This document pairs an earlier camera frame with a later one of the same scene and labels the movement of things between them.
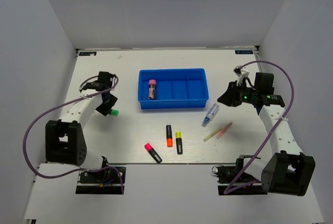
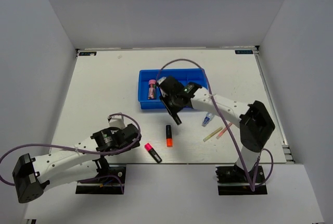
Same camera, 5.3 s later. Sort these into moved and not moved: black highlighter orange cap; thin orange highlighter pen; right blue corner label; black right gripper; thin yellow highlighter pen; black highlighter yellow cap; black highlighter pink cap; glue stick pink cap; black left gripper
Moved: black highlighter yellow cap; black left gripper; black right gripper
Not moved: thin orange highlighter pen; black highlighter orange cap; right blue corner label; black highlighter pink cap; thin yellow highlighter pen; glue stick pink cap
